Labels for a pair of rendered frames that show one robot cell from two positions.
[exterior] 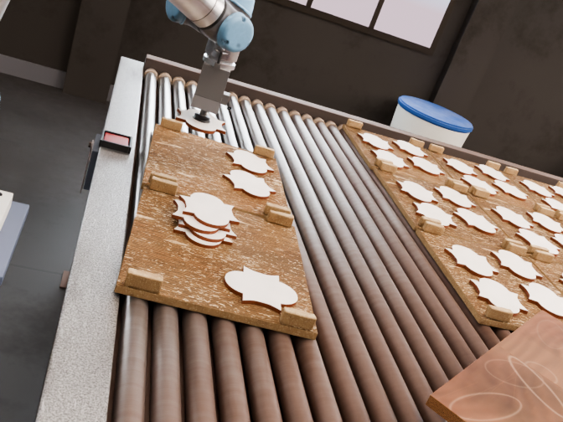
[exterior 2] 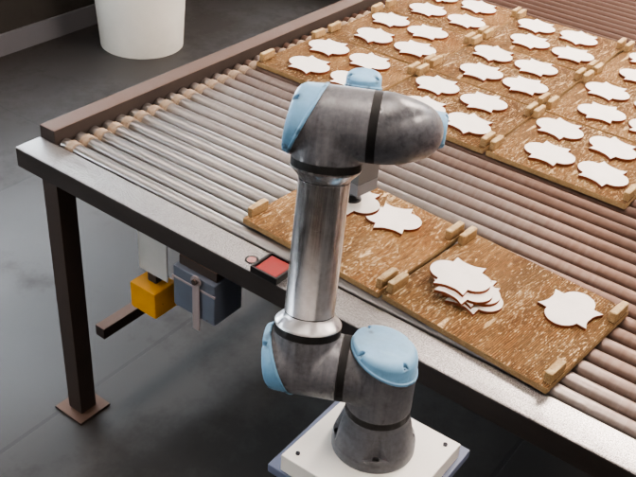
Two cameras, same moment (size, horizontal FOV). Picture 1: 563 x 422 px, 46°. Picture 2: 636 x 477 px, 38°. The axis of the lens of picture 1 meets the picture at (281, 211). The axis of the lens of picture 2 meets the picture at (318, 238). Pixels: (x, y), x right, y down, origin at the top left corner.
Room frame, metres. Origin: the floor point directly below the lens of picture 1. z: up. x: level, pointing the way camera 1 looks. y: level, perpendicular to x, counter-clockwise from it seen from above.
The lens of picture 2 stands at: (0.13, 1.38, 2.15)
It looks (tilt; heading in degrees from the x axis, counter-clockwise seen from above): 34 degrees down; 323
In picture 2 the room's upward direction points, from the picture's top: 5 degrees clockwise
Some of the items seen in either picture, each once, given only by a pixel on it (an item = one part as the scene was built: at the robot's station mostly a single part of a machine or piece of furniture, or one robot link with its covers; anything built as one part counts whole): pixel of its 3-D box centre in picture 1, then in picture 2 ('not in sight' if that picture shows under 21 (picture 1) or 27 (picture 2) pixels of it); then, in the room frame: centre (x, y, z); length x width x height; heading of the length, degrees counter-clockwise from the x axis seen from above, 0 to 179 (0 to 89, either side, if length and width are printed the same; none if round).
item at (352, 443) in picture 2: not in sight; (375, 422); (0.98, 0.56, 0.96); 0.15 x 0.15 x 0.10
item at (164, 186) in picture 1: (163, 186); (397, 282); (1.30, 0.26, 0.95); 0.06 x 0.02 x 0.03; 103
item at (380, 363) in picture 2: not in sight; (378, 371); (0.99, 0.56, 1.07); 0.13 x 0.12 x 0.14; 45
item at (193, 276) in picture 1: (219, 254); (504, 305); (1.14, 0.08, 0.93); 0.41 x 0.35 x 0.02; 13
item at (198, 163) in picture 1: (217, 171); (355, 226); (1.54, 0.19, 0.93); 0.41 x 0.35 x 0.02; 14
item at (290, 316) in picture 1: (297, 318); (618, 311); (0.98, -0.09, 0.95); 0.06 x 0.02 x 0.03; 103
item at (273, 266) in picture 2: (116, 141); (273, 268); (1.50, 0.44, 0.92); 0.06 x 0.06 x 0.01; 18
